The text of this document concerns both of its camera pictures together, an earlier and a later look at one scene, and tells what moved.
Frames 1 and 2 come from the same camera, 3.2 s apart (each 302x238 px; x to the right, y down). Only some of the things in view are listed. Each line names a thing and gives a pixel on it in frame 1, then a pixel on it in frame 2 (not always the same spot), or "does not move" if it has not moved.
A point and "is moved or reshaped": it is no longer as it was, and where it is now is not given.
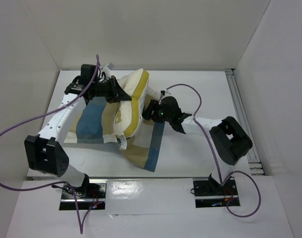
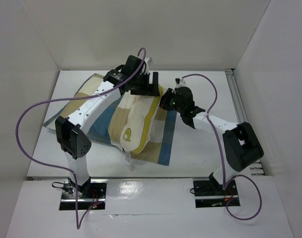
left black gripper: (117, 93) → (147, 90)
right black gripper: (153, 112) → (167, 101)
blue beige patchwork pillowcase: (95, 125) is moved or reshaped
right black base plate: (203, 188) does not move
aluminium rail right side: (254, 161) does not move
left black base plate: (89, 191) does not move
